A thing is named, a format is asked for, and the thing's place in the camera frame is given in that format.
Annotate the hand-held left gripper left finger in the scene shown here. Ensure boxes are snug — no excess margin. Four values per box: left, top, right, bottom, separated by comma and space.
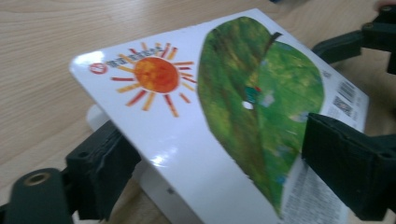
64, 119, 143, 221

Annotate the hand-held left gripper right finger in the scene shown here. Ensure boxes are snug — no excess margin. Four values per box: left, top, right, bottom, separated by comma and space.
300, 112, 396, 222

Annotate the white book with green leaf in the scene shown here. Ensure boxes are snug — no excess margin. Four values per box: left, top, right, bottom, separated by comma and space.
68, 7, 371, 224

